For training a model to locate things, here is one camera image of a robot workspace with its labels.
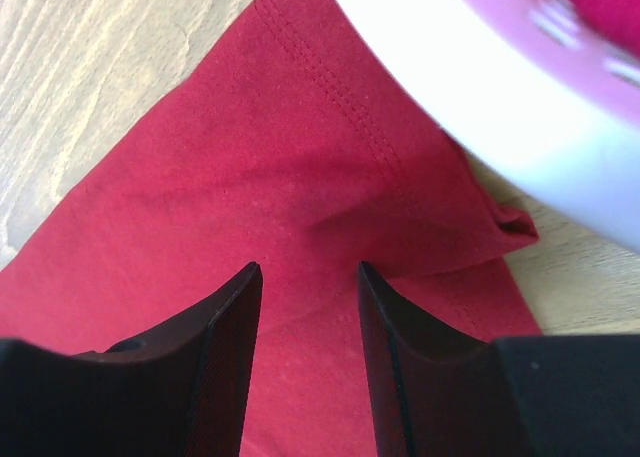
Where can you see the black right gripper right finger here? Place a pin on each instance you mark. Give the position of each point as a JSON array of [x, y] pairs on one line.
[[436, 391]]

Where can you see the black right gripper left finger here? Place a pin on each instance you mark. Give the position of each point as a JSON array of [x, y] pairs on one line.
[[178, 389]]

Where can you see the dark red t-shirt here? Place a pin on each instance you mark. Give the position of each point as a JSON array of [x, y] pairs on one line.
[[291, 146]]

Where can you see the pink plastic laundry basket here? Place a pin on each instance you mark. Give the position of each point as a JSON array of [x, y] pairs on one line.
[[529, 90]]

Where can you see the magenta t-shirt in basket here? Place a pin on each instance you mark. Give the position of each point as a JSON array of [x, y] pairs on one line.
[[617, 20]]

